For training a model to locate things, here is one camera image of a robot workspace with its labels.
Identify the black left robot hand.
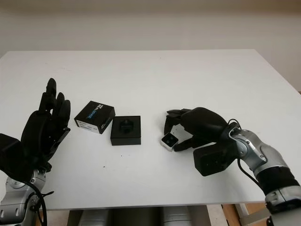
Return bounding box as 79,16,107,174
20,78,71,174

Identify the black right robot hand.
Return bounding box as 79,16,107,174
164,107,232,153

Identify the small silver cube camera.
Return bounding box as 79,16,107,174
160,132,179,152

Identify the black RealSense box lid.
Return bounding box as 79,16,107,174
73,100,116,135

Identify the silver right robot leg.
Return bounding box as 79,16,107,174
161,206,191,226

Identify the silver robot leg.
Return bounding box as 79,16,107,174
161,206,191,226
79,207,111,226

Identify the silver left robot leg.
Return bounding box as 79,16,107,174
79,207,111,226

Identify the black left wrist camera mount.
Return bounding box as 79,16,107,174
0,133,36,183

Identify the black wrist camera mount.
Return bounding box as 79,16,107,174
193,140,236,177
0,133,36,183

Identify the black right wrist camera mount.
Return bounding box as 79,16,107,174
193,140,236,177

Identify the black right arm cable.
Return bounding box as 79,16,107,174
227,119,268,197

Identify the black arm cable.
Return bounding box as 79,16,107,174
30,180,55,226
227,119,268,197

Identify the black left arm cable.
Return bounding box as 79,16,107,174
30,180,55,226

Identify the white table leg frame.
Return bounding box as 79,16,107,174
208,202,271,226

